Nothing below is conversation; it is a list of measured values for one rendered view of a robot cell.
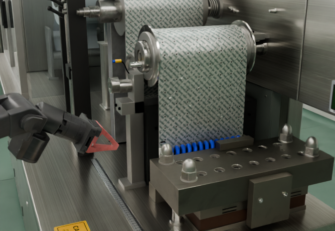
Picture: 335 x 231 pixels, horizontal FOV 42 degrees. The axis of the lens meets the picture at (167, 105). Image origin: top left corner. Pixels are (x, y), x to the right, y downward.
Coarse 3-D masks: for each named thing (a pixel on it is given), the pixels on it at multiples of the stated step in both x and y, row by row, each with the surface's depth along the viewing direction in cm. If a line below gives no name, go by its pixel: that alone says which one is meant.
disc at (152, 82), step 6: (144, 30) 104; (150, 30) 100; (138, 36) 108; (156, 36) 98; (156, 42) 98; (156, 48) 98; (156, 54) 98; (156, 60) 99; (156, 66) 99; (156, 72) 100; (144, 78) 108; (156, 78) 100; (150, 84) 104
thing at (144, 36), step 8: (144, 32) 103; (152, 40) 99; (248, 40) 108; (152, 48) 99; (248, 48) 108; (152, 56) 100; (248, 56) 109; (152, 64) 100; (144, 72) 106; (152, 72) 101
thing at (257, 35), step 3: (255, 33) 112; (258, 33) 112; (261, 33) 112; (264, 33) 113; (255, 36) 112; (258, 36) 112; (261, 36) 112; (264, 36) 113; (267, 36) 113; (255, 39) 112; (258, 39) 112; (261, 39) 113
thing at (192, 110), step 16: (176, 80) 102; (192, 80) 104; (208, 80) 105; (224, 80) 107; (240, 80) 109; (160, 96) 101; (176, 96) 103; (192, 96) 105; (208, 96) 107; (224, 96) 108; (240, 96) 110; (160, 112) 103; (176, 112) 104; (192, 112) 106; (208, 112) 108; (224, 112) 110; (240, 112) 112; (160, 128) 104; (176, 128) 106; (192, 128) 107; (208, 128) 109; (224, 128) 111; (240, 128) 113; (160, 144) 105; (176, 144) 107
